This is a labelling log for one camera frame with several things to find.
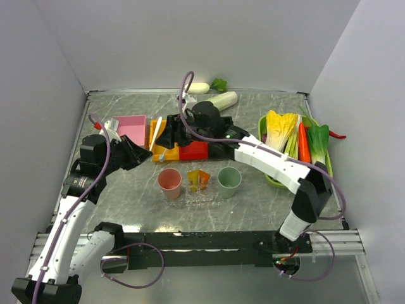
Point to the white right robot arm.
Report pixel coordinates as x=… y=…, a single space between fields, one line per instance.
x=311 y=184

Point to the yellow napa cabbage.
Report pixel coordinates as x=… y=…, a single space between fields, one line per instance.
x=279 y=128

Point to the orange carrot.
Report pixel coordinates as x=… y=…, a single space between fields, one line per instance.
x=303 y=146

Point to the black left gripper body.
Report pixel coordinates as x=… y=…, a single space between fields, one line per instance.
x=100 y=164

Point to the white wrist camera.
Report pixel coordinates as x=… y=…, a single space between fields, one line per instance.
x=111 y=127
x=187 y=102

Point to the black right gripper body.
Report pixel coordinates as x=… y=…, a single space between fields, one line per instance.
x=189 y=121

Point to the pink plastic cup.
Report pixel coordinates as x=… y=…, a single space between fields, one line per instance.
x=170 y=181

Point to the red chili pepper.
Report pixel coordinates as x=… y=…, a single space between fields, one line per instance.
x=335 y=135

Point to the pink drawer box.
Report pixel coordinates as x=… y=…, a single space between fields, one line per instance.
x=134 y=127

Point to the lime green vegetable tray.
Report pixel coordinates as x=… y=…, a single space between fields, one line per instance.
x=308 y=121

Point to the yellow storage bin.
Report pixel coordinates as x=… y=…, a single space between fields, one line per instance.
x=169 y=154

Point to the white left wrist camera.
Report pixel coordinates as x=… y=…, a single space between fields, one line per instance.
x=111 y=127

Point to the clear textured acrylic tray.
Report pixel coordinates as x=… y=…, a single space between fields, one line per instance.
x=188 y=197

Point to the green bok choy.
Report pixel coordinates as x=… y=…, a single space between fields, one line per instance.
x=318 y=139

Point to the orange toothpaste tube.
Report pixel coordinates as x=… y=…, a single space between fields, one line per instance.
x=203 y=179

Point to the green napa cabbage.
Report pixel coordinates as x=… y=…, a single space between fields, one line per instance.
x=224 y=100

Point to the white radish with leaves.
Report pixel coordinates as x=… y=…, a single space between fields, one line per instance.
x=218 y=85

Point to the yellow toothpaste tube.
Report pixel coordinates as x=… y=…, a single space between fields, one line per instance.
x=193 y=177

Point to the red storage bin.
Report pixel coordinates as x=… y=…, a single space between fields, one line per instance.
x=196 y=150

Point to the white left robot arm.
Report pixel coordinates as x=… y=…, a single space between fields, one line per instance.
x=58 y=273

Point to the mint green plastic cup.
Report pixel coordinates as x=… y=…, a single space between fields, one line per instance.
x=229 y=180

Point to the black storage bin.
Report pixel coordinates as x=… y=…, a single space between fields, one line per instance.
x=218 y=151

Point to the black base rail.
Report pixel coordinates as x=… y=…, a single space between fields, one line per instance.
x=193 y=249

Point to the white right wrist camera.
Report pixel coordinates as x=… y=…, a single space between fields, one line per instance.
x=187 y=102

